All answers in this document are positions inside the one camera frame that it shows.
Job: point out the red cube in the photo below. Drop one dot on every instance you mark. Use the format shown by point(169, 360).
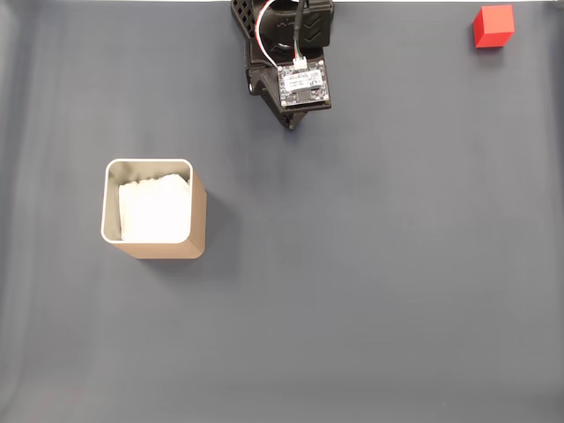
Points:
point(493, 26)

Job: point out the beige square box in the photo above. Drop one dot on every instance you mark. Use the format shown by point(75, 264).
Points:
point(196, 220)

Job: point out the blue-grey table mat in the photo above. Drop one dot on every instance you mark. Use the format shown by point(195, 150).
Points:
point(352, 264)

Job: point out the white tissue paper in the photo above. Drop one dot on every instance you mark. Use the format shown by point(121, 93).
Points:
point(154, 211)

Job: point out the camera circuit board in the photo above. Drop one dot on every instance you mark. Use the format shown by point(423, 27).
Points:
point(304, 83)

